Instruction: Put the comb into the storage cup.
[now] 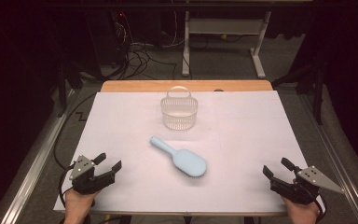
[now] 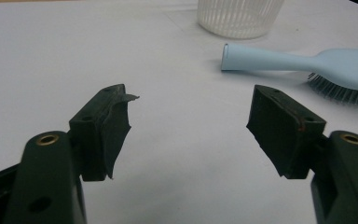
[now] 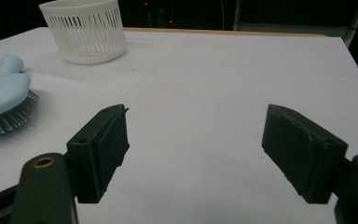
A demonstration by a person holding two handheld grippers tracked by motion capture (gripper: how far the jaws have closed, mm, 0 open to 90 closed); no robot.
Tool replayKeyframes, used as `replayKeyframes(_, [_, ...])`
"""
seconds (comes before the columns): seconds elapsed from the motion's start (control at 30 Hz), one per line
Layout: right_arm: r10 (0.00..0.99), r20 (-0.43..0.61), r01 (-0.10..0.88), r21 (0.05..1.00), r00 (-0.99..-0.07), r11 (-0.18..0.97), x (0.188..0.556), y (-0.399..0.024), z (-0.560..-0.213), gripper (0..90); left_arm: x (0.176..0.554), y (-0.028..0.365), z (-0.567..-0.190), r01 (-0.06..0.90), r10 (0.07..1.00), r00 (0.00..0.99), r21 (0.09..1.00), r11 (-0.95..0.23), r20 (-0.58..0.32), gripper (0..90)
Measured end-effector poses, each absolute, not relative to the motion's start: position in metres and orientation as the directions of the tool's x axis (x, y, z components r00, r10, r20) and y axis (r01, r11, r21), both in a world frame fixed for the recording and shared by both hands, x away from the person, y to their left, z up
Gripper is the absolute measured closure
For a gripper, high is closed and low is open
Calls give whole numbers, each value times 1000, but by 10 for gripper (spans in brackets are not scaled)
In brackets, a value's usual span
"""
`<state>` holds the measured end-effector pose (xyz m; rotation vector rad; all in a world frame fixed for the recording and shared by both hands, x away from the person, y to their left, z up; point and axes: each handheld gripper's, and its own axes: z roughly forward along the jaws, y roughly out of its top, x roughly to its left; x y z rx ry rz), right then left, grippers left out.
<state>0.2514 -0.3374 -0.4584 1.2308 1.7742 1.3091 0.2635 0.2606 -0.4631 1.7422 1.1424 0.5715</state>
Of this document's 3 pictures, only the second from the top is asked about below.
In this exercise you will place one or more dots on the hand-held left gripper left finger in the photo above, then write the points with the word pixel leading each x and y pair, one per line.
pixel 96 137

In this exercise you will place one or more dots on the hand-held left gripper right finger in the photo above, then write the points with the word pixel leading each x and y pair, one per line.
pixel 282 133

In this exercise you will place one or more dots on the light blue hairbrush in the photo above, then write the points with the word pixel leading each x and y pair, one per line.
pixel 338 67

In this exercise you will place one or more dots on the white plastic basket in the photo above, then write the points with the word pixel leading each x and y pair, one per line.
pixel 239 18

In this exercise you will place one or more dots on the white table cover sheet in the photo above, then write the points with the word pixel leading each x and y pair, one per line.
pixel 174 49

